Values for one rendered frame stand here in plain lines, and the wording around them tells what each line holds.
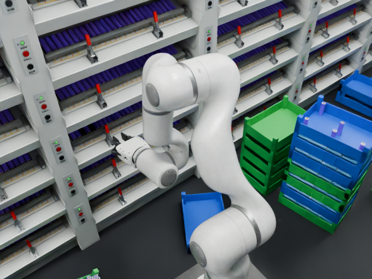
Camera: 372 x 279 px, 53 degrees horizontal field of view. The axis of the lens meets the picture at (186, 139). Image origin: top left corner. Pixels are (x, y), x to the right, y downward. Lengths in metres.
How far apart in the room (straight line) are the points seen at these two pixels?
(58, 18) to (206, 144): 0.60
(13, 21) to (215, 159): 0.66
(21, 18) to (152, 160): 0.55
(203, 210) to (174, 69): 1.21
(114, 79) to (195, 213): 0.81
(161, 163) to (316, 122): 0.80
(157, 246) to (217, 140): 1.05
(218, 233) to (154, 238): 0.97
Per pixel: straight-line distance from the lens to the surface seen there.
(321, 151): 1.66
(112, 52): 1.35
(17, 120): 1.39
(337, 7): 2.30
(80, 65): 1.31
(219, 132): 0.85
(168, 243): 1.83
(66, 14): 1.21
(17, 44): 1.18
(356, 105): 2.69
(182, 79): 0.80
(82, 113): 1.41
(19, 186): 1.49
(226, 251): 0.90
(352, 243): 1.96
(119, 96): 1.46
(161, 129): 1.07
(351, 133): 1.73
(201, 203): 1.95
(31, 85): 1.25
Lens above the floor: 1.54
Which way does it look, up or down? 42 degrees down
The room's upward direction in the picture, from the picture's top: 1 degrees counter-clockwise
